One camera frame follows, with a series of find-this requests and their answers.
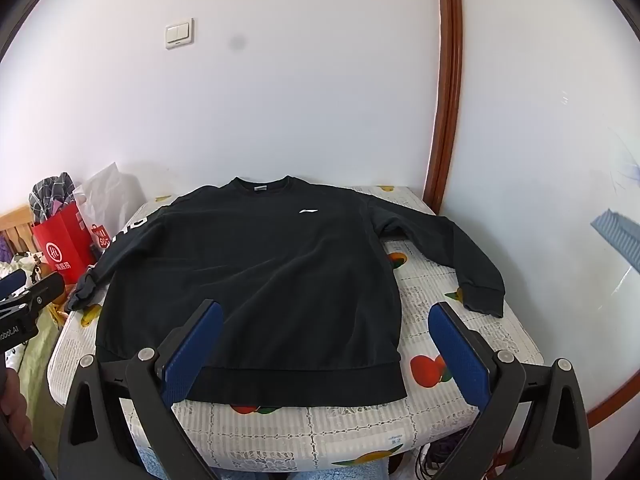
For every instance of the wooden chair back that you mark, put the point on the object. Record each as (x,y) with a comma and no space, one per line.
(17,230)

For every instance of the red paper bag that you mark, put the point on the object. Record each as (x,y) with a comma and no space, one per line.
(60,245)

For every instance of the fruit print tablecloth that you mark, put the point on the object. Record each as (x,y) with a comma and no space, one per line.
(425,285)

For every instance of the green cloth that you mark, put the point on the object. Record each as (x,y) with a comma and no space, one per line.
(35,360)

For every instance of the brown wooden door frame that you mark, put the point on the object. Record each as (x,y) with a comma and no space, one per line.
(447,60)

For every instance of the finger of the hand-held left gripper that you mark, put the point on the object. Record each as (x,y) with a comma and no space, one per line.
(12,282)
(45,290)

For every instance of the red white printed bag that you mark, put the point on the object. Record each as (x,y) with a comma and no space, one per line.
(100,240)

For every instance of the white plastic bag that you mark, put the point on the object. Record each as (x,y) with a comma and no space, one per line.
(112,195)

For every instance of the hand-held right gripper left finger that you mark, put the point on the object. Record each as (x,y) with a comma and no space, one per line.
(192,355)

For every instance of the person's left hand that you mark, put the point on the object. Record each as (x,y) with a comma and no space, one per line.
(17,420)

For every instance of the black sweatshirt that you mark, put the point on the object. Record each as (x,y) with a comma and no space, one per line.
(250,285)

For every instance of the white wall light switch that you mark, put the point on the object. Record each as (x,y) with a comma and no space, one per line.
(180,33)

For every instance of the grey plaid cloth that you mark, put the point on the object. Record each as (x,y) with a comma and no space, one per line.
(50,192)

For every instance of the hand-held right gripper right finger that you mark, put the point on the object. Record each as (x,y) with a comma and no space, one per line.
(460,355)

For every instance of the blue striped cloth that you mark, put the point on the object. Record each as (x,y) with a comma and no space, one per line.
(620,235)

